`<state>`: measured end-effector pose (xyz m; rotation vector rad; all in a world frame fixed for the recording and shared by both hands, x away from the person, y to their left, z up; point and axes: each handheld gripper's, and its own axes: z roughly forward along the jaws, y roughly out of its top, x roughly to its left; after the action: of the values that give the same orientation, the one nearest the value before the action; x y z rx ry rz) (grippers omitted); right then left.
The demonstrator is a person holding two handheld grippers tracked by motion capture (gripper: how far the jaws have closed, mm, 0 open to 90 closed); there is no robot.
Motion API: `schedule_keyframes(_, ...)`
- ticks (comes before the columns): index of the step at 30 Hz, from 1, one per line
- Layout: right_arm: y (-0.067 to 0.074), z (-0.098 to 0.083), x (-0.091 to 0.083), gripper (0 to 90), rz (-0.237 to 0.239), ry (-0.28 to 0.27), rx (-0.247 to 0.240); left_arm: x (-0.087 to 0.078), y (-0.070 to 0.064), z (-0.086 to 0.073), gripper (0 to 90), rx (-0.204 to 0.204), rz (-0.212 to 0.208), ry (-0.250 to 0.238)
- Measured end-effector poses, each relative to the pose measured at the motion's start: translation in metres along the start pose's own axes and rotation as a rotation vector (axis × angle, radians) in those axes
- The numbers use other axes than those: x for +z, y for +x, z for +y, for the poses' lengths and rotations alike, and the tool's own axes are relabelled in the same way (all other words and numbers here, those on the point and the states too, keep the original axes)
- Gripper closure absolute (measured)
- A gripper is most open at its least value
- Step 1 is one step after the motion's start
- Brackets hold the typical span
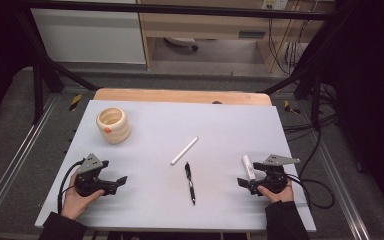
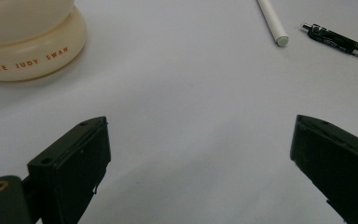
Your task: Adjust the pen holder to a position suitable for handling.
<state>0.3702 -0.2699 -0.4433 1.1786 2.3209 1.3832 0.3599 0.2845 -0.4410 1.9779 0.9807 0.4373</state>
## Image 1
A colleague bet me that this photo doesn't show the white pen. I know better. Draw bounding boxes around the white pen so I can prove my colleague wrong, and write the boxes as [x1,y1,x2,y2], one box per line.
[170,136,200,166]

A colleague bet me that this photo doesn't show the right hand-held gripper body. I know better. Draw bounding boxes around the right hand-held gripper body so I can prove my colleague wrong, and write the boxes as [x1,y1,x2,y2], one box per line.
[248,154,301,196]

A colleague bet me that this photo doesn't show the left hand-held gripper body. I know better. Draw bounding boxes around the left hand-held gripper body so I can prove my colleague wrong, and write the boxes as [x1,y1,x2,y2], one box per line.
[74,153,118,198]

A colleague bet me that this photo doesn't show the black pen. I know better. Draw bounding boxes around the black pen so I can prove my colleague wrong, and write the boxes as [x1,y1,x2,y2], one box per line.
[184,161,197,206]

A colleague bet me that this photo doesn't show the person's left hand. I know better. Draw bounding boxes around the person's left hand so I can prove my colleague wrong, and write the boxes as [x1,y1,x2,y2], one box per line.
[60,169,106,221]

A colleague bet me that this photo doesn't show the black floor cables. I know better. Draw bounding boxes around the black floor cables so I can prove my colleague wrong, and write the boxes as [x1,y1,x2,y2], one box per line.
[281,83,338,134]

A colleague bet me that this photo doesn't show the white marker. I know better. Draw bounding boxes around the white marker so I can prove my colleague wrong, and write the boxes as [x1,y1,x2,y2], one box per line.
[241,154,257,182]

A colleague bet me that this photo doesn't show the black metal frame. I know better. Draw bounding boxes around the black metal frame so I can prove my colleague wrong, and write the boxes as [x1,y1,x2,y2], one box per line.
[13,0,358,131]

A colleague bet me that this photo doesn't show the hanging black cables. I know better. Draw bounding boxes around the hanging black cables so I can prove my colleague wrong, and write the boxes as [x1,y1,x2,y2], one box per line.
[267,16,306,76]

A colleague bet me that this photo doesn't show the white cabinet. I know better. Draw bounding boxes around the white cabinet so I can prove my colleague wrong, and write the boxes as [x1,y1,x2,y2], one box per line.
[29,8,147,65]

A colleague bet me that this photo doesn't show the aluminium floor rail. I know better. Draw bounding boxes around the aluminium floor rail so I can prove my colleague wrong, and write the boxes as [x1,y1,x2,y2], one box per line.
[0,94,60,228]
[308,133,372,240]

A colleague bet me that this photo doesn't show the right hand-held gripper cable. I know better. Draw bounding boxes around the right hand-held gripper cable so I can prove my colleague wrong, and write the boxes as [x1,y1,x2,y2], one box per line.
[284,128,336,210]

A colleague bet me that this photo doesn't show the hand-held gripper cable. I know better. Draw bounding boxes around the hand-held gripper cable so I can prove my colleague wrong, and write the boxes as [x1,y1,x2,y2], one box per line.
[57,159,86,215]
[284,128,336,210]

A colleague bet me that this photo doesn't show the light wooden desk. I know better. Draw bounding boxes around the light wooden desk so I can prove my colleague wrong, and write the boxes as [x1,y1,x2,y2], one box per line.
[136,0,334,73]

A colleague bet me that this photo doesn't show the office chair base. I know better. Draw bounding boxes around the office chair base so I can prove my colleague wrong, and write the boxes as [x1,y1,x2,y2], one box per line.
[163,37,200,52]

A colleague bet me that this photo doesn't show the cream ribbed pen holder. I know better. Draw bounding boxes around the cream ribbed pen holder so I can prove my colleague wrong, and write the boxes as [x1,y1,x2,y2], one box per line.
[95,106,132,145]

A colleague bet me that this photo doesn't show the wooden table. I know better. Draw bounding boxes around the wooden table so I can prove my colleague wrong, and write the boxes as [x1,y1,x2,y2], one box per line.
[93,87,273,107]

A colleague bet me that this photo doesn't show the person's right hand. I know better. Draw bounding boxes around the person's right hand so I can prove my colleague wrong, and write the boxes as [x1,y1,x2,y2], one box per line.
[257,181,295,204]

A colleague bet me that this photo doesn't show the yellow black floor tape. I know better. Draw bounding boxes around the yellow black floor tape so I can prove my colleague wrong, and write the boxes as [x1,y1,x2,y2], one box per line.
[68,93,83,112]
[283,99,302,115]

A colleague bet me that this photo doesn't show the left hand-held gripper cable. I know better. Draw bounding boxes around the left hand-held gripper cable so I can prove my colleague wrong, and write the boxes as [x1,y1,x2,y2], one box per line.
[57,159,86,215]

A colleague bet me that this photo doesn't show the wall power outlet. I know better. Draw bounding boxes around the wall power outlet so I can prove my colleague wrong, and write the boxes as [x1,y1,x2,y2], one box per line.
[261,0,289,10]

